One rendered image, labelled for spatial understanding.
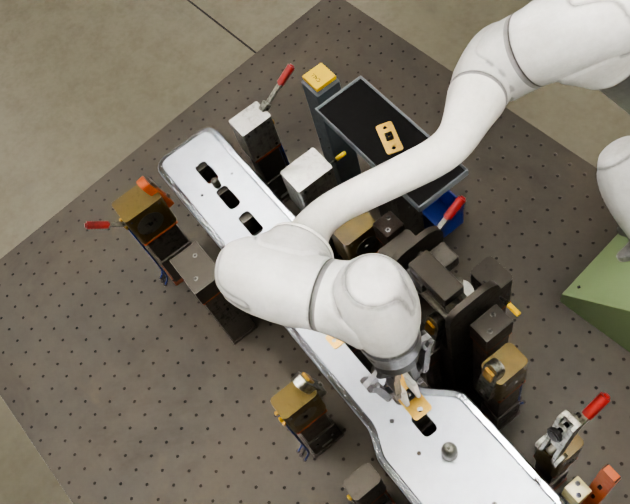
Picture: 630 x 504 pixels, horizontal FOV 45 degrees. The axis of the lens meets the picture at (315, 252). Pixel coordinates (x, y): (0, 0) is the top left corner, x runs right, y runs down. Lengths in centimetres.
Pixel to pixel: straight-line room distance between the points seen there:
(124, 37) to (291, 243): 297
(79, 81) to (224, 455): 232
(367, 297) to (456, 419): 71
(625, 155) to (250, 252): 101
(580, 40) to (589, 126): 193
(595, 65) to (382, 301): 57
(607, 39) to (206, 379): 130
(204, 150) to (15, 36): 237
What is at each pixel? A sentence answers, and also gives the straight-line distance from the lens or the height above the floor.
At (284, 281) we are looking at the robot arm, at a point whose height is 166.
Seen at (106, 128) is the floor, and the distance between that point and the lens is 357.
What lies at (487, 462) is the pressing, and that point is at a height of 100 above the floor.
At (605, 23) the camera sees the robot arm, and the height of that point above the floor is 163.
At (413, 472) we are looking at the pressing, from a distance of 156.
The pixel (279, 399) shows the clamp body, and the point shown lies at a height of 105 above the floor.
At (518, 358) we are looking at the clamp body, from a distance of 155.
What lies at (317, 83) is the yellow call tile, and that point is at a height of 116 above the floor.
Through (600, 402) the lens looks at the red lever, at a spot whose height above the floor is 114.
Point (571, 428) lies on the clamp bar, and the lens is 136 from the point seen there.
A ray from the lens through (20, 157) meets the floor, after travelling 369.
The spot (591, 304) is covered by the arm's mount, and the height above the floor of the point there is 80.
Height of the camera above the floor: 253
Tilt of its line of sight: 60 degrees down
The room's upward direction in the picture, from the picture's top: 22 degrees counter-clockwise
